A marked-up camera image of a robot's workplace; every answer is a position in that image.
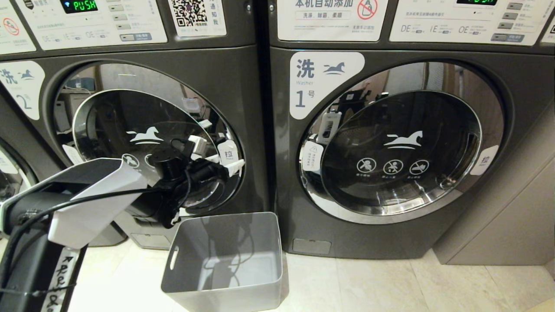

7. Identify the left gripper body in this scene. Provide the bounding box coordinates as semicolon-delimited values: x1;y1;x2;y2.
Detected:
187;161;229;185

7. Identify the dark grey washing machine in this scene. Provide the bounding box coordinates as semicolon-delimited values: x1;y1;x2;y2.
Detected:
0;92;65;206
0;0;272;251
267;0;555;260

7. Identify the round glass washing machine door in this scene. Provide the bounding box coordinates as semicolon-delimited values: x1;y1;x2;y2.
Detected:
298;61;506;224
52;61;246;215

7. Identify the grey laundry basket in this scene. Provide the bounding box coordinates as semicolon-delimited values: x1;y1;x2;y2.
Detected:
161;211;289;312

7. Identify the grey filter flap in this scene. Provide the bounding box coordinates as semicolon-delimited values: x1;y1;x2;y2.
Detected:
292;238;333;256
131;233;172;250

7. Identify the white washer number sticker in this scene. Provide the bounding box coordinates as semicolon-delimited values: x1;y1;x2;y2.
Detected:
0;60;46;121
289;52;366;120

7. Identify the white code sticker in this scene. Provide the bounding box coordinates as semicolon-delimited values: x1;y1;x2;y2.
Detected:
168;0;227;38

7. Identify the white notice sticker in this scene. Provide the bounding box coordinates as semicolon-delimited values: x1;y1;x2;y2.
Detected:
277;0;389;42

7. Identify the white control panel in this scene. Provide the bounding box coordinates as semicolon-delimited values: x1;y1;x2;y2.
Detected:
389;0;555;46
14;0;168;51

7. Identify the grey cabinet panel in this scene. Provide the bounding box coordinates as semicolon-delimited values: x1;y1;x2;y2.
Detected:
432;99;555;266

